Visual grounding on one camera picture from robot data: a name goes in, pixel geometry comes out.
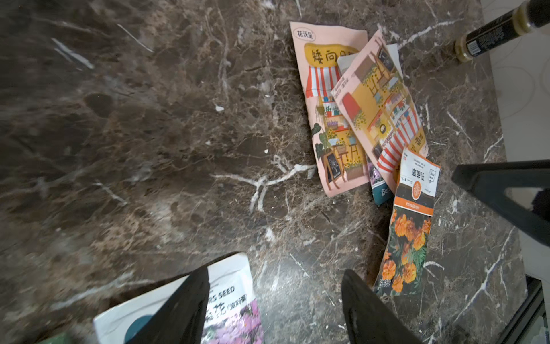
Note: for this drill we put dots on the black base frame front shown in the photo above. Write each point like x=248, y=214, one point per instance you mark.
x=530, y=324

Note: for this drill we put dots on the dark spice bottle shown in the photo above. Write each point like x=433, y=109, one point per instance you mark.
x=526, y=18

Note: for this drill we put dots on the pink cosmos flower seed packet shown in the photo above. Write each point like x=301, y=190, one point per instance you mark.
x=232, y=313

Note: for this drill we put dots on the pink illustrated sunflower seed packet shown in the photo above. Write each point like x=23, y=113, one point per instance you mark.
x=341, y=161

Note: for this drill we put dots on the orange marigold seed packet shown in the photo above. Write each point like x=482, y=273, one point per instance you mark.
x=410, y=227

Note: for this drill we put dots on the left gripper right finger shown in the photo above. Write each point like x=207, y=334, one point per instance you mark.
x=367, y=318

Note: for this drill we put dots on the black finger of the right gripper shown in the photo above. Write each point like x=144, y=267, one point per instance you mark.
x=488, y=182

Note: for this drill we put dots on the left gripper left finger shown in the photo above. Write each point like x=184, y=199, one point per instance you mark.
x=181, y=319

